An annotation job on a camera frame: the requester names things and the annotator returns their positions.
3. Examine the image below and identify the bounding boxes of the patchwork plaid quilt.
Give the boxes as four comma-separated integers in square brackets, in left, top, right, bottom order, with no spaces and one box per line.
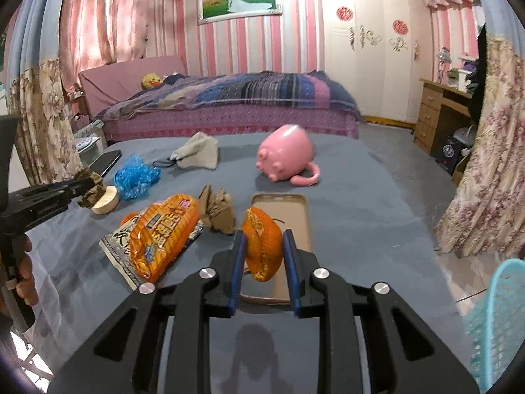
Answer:
[100,70,362,124]

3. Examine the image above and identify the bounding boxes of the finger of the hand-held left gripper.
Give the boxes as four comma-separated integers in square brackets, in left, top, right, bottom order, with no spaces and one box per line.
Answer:
[9,178,89,217]

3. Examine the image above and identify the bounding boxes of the grey bed sheet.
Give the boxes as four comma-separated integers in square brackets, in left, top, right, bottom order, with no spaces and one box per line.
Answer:
[25,131,468,394]

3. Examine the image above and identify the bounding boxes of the orange snack packet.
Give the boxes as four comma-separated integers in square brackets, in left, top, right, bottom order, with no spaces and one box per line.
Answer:
[99,213,204,290]
[130,194,200,283]

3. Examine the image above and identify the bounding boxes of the brown paper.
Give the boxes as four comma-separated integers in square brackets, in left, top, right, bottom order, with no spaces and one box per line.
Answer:
[76,167,107,208]
[198,185,237,236]

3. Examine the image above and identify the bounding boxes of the pink curtain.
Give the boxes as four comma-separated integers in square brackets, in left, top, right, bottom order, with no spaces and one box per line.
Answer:
[59,0,165,95]

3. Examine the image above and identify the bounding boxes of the purple patterned bedspread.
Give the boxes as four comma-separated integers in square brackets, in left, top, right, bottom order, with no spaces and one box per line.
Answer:
[102,107,360,142]

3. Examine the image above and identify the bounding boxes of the wooden desk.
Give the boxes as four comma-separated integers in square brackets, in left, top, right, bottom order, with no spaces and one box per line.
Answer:
[414,78,481,157]

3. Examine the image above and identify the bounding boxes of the desk lamp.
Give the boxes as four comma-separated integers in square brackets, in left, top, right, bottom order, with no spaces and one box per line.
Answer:
[435,47,452,83]

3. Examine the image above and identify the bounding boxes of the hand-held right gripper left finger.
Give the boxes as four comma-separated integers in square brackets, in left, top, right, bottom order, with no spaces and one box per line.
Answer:
[47,230,247,394]

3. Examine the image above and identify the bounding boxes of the black box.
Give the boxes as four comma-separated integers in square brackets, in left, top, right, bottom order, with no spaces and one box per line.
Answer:
[436,132,467,175]

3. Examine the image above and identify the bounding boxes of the white wardrobe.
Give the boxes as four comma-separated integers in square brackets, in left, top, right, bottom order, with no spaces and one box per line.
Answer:
[318,0,434,126]

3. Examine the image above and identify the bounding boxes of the white box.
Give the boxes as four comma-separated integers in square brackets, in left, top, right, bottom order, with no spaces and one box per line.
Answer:
[447,68,471,91]

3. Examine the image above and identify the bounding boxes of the framed wall picture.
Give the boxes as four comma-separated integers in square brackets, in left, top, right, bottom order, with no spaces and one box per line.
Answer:
[197,0,284,25]

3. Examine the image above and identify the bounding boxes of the blue plastic bag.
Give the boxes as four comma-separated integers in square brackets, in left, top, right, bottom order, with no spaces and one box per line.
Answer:
[113,153,161,200]

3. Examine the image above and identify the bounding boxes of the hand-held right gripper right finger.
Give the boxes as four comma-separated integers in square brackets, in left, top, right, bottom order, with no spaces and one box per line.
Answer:
[282,230,480,394]

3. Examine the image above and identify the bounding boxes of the orange peel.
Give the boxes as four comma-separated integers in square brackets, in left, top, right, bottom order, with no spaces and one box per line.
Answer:
[241,207,284,283]

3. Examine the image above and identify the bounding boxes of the dark hanging clothing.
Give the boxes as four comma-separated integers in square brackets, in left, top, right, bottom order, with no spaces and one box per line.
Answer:
[468,22,490,124]

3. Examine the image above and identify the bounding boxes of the beige phone case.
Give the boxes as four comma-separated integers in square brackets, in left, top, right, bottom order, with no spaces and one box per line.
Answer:
[239,194,313,305]

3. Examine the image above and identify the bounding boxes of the pink bed headboard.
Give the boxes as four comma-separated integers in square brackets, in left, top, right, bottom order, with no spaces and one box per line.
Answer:
[78,55,187,118]

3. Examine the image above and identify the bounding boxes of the black smartphone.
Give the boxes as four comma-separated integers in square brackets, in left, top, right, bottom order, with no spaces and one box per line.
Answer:
[89,150,123,178]

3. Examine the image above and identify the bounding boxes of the pink pig mug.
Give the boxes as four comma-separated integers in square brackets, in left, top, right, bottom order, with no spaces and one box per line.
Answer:
[255,124,321,186]

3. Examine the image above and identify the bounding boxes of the floral curtain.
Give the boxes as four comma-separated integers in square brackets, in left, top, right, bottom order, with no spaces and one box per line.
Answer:
[4,0,83,191]
[435,0,525,259]

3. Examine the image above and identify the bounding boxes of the person's left hand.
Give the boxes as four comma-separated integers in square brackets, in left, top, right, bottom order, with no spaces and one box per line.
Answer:
[12,235,39,307]

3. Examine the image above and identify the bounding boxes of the grey cloth pouch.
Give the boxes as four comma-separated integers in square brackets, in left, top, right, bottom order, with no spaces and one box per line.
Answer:
[153,131,219,170]

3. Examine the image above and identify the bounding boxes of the teal mesh basket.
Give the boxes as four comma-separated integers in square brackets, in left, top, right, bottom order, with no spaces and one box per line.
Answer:
[463,256,525,392]

